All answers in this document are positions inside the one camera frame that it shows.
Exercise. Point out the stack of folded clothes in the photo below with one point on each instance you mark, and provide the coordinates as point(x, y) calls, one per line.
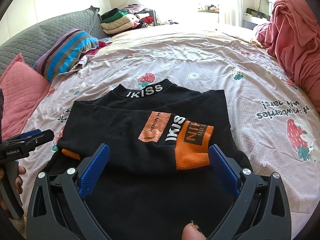
point(131, 17)

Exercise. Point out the black orange-cuffed sweater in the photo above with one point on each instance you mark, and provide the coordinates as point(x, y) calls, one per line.
point(158, 177)

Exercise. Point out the pink crumpled blanket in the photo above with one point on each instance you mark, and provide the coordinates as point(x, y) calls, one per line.
point(292, 36)

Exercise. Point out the pink quilted pillow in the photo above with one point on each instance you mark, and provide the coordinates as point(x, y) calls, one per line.
point(23, 89)

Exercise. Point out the white window curtain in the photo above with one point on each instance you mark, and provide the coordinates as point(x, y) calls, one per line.
point(231, 12)

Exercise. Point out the strawberry print bed sheet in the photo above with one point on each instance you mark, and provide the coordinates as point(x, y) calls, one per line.
point(272, 120)

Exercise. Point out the right hand thumb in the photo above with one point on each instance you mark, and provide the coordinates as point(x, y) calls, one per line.
point(192, 232)

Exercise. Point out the white side desk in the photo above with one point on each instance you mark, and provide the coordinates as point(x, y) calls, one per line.
point(254, 17)

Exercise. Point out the grey quilted headboard cushion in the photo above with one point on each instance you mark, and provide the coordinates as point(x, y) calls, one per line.
point(36, 40)

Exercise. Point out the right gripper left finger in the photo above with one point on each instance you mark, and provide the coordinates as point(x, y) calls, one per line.
point(57, 209)

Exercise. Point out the striped knit pillow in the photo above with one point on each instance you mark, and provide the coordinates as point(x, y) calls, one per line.
point(65, 53)

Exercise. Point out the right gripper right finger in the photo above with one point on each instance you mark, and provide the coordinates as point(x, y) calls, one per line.
point(261, 208)

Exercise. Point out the left hand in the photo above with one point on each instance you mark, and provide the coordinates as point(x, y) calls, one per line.
point(18, 183)

